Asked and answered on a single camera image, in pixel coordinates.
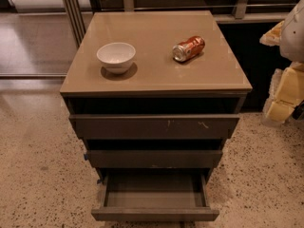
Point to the crushed orange soda can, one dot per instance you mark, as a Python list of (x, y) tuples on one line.
[(188, 49)]

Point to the grey drawer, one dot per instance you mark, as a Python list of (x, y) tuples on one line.
[(154, 127), (154, 158), (170, 197)]

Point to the metal railing frame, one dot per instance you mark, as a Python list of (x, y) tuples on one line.
[(225, 11)]

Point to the grey drawer cabinet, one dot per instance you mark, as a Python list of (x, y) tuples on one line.
[(156, 84)]

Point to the dark object at right edge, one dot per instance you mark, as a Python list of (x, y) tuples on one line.
[(298, 113)]

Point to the grey middle drawer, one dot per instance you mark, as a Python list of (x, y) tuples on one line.
[(154, 158)]

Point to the grey bottom drawer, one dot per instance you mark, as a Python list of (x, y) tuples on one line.
[(170, 197)]

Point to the white ceramic bowl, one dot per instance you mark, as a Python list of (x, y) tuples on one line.
[(116, 57)]

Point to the grey top drawer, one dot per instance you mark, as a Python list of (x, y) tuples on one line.
[(154, 127)]

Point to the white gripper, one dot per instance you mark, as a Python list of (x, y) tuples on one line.
[(294, 37)]

